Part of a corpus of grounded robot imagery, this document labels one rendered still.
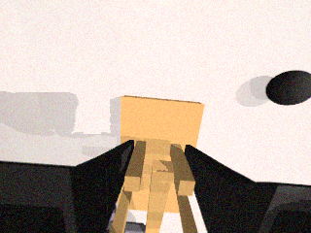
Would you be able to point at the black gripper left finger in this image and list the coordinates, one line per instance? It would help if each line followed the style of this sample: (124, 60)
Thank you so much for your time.
(86, 193)

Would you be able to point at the black ball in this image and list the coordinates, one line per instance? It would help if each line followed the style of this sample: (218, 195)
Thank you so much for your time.
(289, 88)

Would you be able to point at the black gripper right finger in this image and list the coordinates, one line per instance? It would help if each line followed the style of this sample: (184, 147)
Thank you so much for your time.
(230, 202)

